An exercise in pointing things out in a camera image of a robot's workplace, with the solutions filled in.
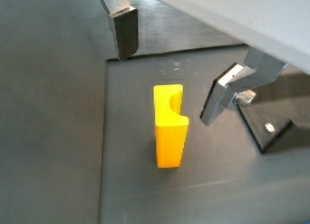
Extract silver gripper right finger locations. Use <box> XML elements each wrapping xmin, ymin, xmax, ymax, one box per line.
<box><xmin>201</xmin><ymin>48</ymin><xmax>288</xmax><ymax>125</ymax></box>

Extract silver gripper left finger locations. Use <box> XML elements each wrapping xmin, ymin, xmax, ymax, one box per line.
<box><xmin>99</xmin><ymin>0</ymin><xmax>138</xmax><ymax>60</ymax></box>

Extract black curved holder stand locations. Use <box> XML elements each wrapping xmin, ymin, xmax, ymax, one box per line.
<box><xmin>236</xmin><ymin>65</ymin><xmax>310</xmax><ymax>155</ymax></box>

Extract yellow arch block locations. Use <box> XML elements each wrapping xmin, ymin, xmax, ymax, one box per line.
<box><xmin>153</xmin><ymin>84</ymin><xmax>189</xmax><ymax>168</ymax></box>

